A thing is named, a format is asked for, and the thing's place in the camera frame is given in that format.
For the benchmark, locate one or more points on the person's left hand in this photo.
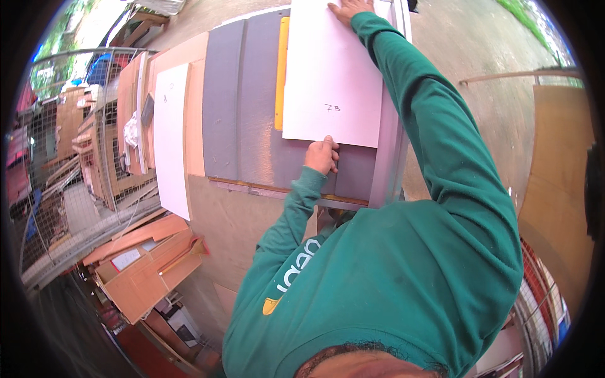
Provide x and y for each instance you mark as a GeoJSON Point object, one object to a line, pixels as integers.
{"type": "Point", "coordinates": [320, 157]}

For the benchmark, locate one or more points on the person's right hand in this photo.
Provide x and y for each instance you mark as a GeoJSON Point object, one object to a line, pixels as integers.
{"type": "Point", "coordinates": [353, 8]}

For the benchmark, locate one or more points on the person's left fingers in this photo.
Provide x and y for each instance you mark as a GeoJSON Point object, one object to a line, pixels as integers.
{"type": "Point", "coordinates": [334, 153]}

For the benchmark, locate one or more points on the white board with handwritten mark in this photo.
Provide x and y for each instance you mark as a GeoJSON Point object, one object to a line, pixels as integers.
{"type": "Point", "coordinates": [331, 75]}

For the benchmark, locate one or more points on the grey saw rip fence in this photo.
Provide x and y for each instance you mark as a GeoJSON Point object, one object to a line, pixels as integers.
{"type": "Point", "coordinates": [394, 137]}

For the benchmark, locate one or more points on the yellow saw insert plate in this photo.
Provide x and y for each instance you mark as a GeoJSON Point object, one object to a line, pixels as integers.
{"type": "Point", "coordinates": [281, 71]}

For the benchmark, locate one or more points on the grey table saw top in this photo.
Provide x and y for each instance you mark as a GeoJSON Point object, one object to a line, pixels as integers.
{"type": "Point", "coordinates": [246, 94]}

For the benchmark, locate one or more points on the plywood extension table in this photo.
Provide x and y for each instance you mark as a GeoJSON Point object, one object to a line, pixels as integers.
{"type": "Point", "coordinates": [222, 227]}

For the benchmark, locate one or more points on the person's body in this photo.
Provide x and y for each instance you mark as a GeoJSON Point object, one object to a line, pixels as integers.
{"type": "Point", "coordinates": [378, 283]}

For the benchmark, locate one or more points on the narrow white panel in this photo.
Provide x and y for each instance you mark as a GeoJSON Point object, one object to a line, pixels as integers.
{"type": "Point", "coordinates": [171, 141]}

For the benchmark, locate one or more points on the dark grey flat tool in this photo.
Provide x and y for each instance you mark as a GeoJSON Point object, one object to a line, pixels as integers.
{"type": "Point", "coordinates": [147, 109]}

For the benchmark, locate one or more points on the thin metal rod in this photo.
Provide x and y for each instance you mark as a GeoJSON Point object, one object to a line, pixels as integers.
{"type": "Point", "coordinates": [515, 75]}

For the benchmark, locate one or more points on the white cloth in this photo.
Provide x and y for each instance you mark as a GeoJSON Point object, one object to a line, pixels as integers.
{"type": "Point", "coordinates": [132, 130]}

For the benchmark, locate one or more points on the stack of upright wood boards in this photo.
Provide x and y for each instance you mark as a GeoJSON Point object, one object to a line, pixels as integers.
{"type": "Point", "coordinates": [132, 94]}

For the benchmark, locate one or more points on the large curved plywood sheet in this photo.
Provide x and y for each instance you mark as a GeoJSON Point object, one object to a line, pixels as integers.
{"type": "Point", "coordinates": [553, 189]}

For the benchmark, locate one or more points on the pile of wooden cabinet parts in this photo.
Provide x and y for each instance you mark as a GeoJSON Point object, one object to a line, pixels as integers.
{"type": "Point", "coordinates": [142, 269]}

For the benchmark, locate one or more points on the wooden front rail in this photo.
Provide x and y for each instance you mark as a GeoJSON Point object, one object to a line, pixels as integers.
{"type": "Point", "coordinates": [255, 186]}

